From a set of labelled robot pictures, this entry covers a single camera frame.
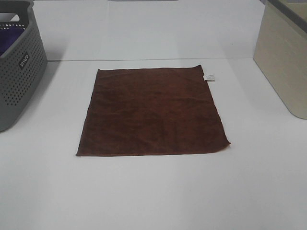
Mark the brown towel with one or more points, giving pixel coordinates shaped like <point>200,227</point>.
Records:
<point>163,111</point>

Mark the grey perforated plastic basket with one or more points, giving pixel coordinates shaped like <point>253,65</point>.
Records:
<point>23,64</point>

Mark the beige plastic bin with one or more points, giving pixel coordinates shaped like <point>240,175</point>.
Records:
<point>281,52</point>

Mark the purple cloth in basket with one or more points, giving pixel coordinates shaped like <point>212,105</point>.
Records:
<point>8,36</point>

